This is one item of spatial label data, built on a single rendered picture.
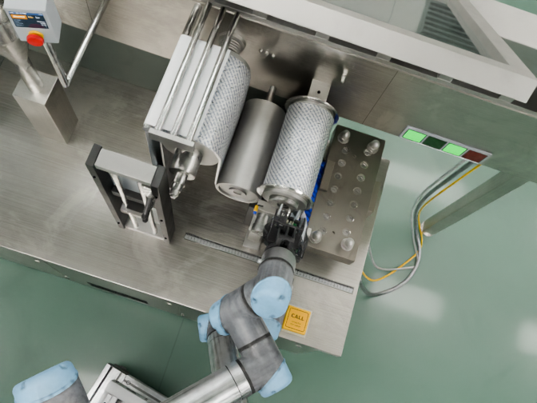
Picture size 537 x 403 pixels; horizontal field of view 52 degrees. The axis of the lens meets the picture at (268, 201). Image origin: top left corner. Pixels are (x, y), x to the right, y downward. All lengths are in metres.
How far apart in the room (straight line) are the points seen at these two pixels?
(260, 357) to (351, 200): 0.68
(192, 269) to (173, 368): 0.95
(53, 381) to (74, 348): 1.47
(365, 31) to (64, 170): 1.28
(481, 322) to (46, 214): 2.04
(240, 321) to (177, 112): 0.47
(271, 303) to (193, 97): 0.49
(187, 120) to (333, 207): 0.59
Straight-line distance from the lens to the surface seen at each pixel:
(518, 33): 1.27
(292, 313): 1.65
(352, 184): 1.67
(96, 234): 1.72
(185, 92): 1.26
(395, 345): 2.71
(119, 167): 1.19
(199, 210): 1.71
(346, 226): 1.62
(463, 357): 2.84
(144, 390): 2.33
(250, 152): 1.42
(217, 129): 1.27
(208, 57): 1.30
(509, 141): 1.58
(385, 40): 0.69
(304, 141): 1.37
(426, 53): 0.70
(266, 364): 1.14
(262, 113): 1.47
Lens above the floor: 2.55
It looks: 72 degrees down
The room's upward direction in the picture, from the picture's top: 24 degrees clockwise
